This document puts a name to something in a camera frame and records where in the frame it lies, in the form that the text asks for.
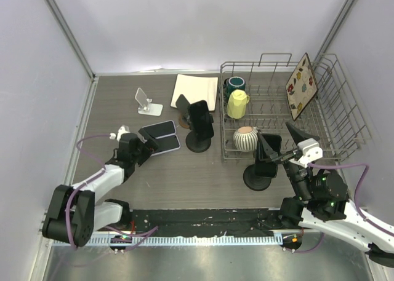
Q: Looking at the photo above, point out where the aluminium corner frame post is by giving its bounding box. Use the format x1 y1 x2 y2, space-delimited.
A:
314 0 358 63
44 0 95 79

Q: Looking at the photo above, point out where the wooden base phone stand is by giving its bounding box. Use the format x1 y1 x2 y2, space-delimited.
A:
175 94 190 129

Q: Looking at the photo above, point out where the black phone stand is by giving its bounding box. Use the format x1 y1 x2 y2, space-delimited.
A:
185 114 214 153
243 165 271 191

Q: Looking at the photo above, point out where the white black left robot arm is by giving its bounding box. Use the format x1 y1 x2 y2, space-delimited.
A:
42 126 159 248

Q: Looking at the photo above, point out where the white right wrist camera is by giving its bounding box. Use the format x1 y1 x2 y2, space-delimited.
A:
297 138 323 168

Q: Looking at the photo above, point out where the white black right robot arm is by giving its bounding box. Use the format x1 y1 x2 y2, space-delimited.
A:
256 122 393 267

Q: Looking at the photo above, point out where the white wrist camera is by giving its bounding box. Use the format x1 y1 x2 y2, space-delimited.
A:
110 125 130 141
297 138 323 168

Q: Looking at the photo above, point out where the floral square plate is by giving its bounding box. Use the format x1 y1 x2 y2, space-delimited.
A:
285 53 318 121

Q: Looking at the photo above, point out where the white slotted cable duct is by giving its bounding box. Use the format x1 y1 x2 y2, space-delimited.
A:
85 233 283 247

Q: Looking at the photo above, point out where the grey wire dish rack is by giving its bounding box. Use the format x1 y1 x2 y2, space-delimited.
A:
218 53 372 162

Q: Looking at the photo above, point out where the aluminium corner frame post left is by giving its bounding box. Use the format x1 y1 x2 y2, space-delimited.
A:
44 0 95 79

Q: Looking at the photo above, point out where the dark green mug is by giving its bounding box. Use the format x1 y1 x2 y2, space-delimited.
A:
223 76 246 93

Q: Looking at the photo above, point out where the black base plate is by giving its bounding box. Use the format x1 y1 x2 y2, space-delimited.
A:
110 208 301 238

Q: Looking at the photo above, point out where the cream square plate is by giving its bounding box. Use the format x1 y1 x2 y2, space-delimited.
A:
170 74 219 112

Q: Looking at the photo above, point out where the black phone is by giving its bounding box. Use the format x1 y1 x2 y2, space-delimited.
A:
254 134 282 178
188 100 214 140

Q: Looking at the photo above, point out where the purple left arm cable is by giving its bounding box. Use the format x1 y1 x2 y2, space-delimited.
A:
66 133 159 253

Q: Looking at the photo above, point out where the lilac case phone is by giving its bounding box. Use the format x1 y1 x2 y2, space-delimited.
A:
152 135 180 156
142 120 176 138

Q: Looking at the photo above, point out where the silver folding phone stand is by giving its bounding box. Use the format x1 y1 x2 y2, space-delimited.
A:
134 87 163 117

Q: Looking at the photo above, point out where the yellow faceted mug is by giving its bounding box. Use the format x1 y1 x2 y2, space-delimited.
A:
227 89 250 119

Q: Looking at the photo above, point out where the aluminium corner frame post right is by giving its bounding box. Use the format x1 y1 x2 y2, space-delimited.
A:
314 0 358 63

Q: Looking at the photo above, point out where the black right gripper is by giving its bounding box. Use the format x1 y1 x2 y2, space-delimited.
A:
255 121 317 199

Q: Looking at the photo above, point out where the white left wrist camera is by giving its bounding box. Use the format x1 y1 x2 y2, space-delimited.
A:
110 125 130 141

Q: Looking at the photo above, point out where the striped white grey mug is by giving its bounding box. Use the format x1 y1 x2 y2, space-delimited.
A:
233 126 259 152

